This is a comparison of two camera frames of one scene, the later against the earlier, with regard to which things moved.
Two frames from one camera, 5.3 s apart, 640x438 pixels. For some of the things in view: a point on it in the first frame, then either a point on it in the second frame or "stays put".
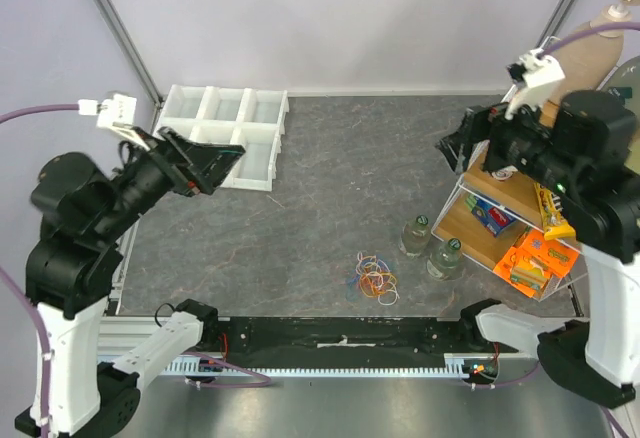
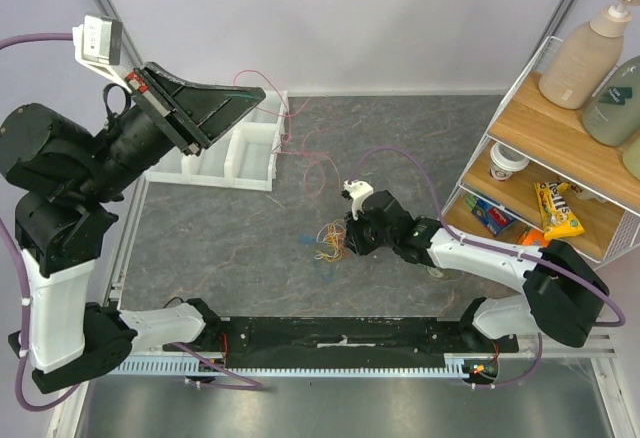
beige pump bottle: x=589 y=63 stays put
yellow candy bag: x=550 y=209 stays put
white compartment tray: x=248 y=119 stays put
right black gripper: x=478 y=134 -> x=358 y=234
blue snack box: x=493 y=219 stays put
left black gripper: x=203 y=165 -> x=209 y=109
